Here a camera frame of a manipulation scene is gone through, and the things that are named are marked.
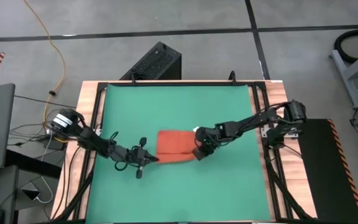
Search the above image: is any large black striped floor mat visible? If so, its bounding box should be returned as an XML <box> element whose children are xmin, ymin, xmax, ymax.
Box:
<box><xmin>292</xmin><ymin>118</ymin><xmax>358</xmax><ymax>224</ymax></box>

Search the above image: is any grey desk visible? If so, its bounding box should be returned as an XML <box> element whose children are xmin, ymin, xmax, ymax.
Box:
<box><xmin>0</xmin><ymin>164</ymin><xmax>20</xmax><ymax>224</ymax></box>

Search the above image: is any black metal table frame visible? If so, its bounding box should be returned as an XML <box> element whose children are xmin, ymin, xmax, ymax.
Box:
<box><xmin>54</xmin><ymin>79</ymin><xmax>318</xmax><ymax>224</ymax></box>

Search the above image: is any smartphone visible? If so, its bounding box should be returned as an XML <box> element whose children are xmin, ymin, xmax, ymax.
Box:
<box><xmin>22</xmin><ymin>188</ymin><xmax>40</xmax><ymax>202</ymax></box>

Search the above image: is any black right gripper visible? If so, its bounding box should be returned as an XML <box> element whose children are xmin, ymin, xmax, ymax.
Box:
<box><xmin>192</xmin><ymin>126</ymin><xmax>219</xmax><ymax>162</ymax></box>

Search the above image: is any black computer tower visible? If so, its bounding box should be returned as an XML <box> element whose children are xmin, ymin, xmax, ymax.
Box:
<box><xmin>119</xmin><ymin>41</ymin><xmax>182</xmax><ymax>81</ymax></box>

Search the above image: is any grey metal stand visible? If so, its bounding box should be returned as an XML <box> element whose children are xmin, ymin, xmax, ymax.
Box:
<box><xmin>330</xmin><ymin>43</ymin><xmax>358</xmax><ymax>109</ymax></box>

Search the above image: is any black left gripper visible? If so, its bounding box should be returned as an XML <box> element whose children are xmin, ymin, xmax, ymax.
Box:
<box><xmin>128</xmin><ymin>144</ymin><xmax>160</xmax><ymax>180</ymax></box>

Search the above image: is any yellow cable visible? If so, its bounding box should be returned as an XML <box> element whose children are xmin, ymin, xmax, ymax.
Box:
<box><xmin>23</xmin><ymin>0</ymin><xmax>67</xmax><ymax>122</ymax></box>

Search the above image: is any thin black cable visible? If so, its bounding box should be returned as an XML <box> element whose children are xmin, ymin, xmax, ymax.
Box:
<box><xmin>14</xmin><ymin>89</ymin><xmax>77</xmax><ymax>109</ymax></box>

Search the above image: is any white charging cable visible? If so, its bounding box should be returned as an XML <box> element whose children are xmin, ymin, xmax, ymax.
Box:
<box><xmin>32</xmin><ymin>175</ymin><xmax>54</xmax><ymax>205</ymax></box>

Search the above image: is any black hose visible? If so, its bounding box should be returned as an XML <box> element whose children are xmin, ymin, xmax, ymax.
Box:
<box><xmin>334</xmin><ymin>28</ymin><xmax>358</xmax><ymax>65</ymax></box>

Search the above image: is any green table mat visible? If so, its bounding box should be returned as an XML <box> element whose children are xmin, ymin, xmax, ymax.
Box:
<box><xmin>85</xmin><ymin>83</ymin><xmax>273</xmax><ymax>223</ymax></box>

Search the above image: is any orange towel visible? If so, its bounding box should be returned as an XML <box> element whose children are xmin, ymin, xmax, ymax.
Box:
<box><xmin>155</xmin><ymin>126</ymin><xmax>200</xmax><ymax>164</ymax></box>

